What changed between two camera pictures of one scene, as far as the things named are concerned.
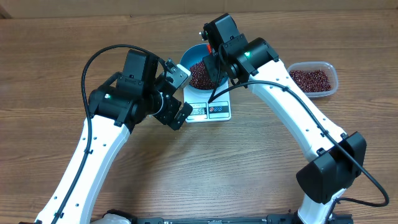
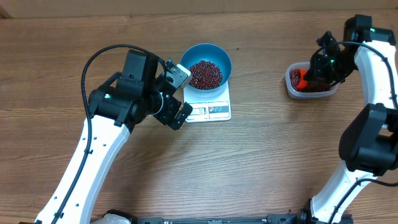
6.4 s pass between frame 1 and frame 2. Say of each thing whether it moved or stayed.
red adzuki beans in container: stayed
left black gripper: stayed
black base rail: stayed
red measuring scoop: moved
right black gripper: moved
